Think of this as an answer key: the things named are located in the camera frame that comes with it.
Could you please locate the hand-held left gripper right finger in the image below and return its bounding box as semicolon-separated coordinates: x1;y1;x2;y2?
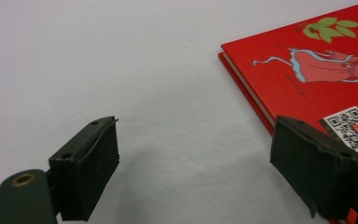
269;115;358;220

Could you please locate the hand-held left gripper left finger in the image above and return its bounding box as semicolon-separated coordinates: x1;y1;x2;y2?
48;116;120;222

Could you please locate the red hardcover book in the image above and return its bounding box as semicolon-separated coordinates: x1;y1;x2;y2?
217;0;358;224

